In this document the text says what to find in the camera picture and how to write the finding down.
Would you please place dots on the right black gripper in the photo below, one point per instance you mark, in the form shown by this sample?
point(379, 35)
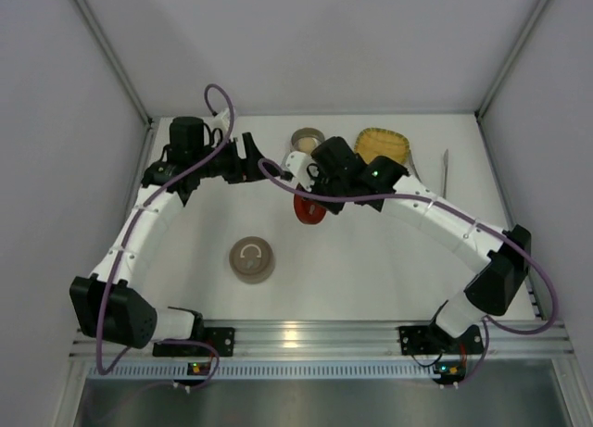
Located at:
point(318, 186)

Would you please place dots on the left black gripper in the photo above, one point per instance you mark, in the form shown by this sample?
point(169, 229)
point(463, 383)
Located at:
point(236, 160)

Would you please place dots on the white round bun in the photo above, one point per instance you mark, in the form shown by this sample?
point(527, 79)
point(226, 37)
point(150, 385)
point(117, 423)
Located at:
point(306, 145)

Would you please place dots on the red round lid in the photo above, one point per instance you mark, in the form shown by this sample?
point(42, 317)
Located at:
point(307, 211)

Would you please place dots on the brown round lid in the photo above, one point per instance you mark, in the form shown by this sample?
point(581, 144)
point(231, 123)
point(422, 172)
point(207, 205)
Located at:
point(251, 247)

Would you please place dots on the steel food tongs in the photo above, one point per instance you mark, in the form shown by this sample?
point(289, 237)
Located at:
point(445, 169)

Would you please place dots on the tan steel lunch bowl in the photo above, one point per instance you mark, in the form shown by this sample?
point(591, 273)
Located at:
point(252, 271)

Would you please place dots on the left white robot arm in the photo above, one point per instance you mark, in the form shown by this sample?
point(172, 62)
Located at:
point(108, 303)

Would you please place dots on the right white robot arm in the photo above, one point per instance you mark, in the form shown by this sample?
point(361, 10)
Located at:
point(496, 258)

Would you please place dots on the red steel lunch bowl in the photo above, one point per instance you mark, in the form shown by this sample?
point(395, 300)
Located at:
point(306, 132)

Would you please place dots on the bamboo woven tray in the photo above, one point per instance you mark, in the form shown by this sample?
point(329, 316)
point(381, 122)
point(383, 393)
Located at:
point(374, 142)

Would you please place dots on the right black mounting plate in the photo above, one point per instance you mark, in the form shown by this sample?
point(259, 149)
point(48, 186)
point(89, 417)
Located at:
point(427, 339)

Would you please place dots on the black mounting plate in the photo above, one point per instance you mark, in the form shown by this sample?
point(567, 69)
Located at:
point(200, 344)
point(427, 339)

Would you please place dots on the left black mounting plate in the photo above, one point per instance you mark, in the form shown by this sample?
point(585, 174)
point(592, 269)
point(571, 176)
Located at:
point(200, 344)

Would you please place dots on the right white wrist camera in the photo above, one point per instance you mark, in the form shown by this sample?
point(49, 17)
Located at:
point(303, 168)

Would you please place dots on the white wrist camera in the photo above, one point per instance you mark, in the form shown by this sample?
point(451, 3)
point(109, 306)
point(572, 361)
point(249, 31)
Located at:
point(303, 168)
point(223, 120)

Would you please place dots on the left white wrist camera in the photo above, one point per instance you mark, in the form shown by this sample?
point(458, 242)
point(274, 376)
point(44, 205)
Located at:
point(223, 120)

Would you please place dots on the right aluminium frame post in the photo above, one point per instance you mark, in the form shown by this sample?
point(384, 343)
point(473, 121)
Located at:
point(519, 42)

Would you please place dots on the aluminium frame post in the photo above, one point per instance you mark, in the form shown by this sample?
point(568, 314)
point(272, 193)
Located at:
point(98, 34)
point(519, 42)

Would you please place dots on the grey slotted cable duct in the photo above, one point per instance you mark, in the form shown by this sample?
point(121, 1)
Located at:
point(266, 370)

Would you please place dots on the left aluminium frame post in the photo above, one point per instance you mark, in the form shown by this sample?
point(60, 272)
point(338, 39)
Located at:
point(98, 34)

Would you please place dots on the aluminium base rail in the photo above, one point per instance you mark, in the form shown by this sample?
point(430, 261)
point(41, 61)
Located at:
point(287, 339)

